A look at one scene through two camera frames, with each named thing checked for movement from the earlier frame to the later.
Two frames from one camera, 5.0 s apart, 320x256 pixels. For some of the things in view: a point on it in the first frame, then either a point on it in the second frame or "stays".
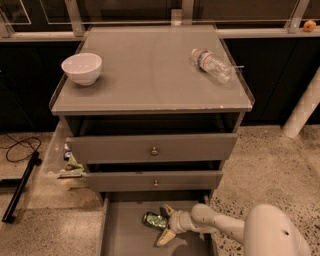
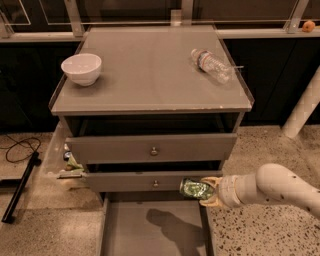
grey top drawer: [97, 150] stays
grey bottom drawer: [121, 231] stays
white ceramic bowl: [84, 69] stays
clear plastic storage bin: [58, 167] stays
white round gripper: [180, 222] -> [227, 191]
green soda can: [155, 220] -> [195, 188]
